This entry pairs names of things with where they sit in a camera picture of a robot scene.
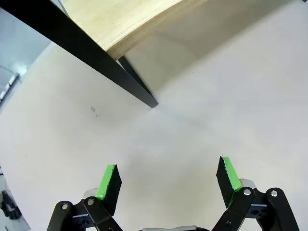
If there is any wooden shelf with black frame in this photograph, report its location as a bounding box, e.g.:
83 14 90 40
0 0 205 109

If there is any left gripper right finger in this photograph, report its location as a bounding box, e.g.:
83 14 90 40
211 155 300 231

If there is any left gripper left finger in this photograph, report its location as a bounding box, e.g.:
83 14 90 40
47 164 123 231

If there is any black table mount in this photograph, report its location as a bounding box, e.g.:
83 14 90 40
0 190 21 220

